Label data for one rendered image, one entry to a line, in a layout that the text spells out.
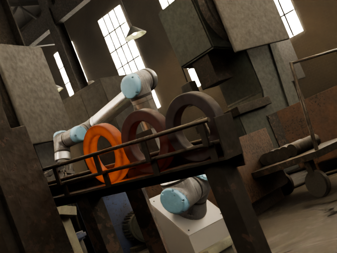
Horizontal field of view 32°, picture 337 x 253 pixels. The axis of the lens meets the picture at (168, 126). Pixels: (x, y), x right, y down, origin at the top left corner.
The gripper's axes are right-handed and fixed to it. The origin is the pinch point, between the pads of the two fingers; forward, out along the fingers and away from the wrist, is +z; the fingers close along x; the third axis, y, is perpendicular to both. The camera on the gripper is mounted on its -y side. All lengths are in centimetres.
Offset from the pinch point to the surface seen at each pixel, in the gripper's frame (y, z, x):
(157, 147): -45, 17, -127
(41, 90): 135, -179, 225
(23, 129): -86, 10, -108
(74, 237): 7.5, 22.4, 2.2
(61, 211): -4.3, 9.8, -4.7
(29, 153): -84, 18, -108
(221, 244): 54, 38, -62
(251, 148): 189, -51, 8
